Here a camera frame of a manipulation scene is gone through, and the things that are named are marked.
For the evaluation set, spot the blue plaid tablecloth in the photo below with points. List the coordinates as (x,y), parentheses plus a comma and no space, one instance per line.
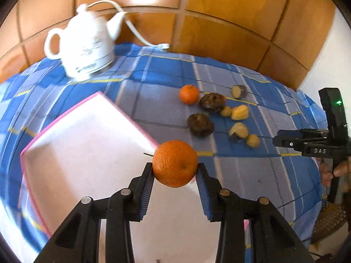
(145,84)

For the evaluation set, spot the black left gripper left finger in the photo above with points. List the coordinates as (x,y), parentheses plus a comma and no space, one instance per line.
(141,188)

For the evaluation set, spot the large orange mandarin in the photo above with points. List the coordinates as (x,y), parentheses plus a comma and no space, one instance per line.
(174,163)

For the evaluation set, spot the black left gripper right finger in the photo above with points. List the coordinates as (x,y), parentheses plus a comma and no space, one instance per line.
(209,192)

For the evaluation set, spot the person's right hand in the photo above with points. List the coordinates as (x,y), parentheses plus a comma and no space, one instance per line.
(326,176)

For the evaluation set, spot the white tray with pink rim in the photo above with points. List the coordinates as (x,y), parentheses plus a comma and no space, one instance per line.
(94,150)

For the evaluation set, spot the cut log-shaped vegetable piece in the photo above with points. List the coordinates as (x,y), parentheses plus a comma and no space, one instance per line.
(239,91)

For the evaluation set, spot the yellow fruit chunk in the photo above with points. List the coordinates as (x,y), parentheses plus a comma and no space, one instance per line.
(240,113)

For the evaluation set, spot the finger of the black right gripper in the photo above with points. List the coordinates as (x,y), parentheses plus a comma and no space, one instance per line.
(289,139)

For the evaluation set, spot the woven wicker chair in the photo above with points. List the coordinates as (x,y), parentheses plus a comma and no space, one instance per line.
(331,218)

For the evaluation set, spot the small yellow round fruit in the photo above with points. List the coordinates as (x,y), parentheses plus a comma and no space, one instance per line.
(226,112)

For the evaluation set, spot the dark brown round fruit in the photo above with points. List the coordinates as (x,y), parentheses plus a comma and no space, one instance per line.
(200,125)

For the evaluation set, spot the white ceramic electric kettle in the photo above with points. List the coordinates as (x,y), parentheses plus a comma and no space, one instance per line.
(86,45)

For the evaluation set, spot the dark brown dried fruit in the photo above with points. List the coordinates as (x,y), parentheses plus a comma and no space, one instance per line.
(212,103)

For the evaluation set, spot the pale yellow fruit piece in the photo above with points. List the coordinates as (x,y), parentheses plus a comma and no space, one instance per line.
(238,130)

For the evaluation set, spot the small tan round fruit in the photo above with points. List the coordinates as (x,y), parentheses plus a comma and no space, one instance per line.
(253,141)

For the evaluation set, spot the small orange mandarin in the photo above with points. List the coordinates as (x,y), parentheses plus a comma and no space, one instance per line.
(189,94)

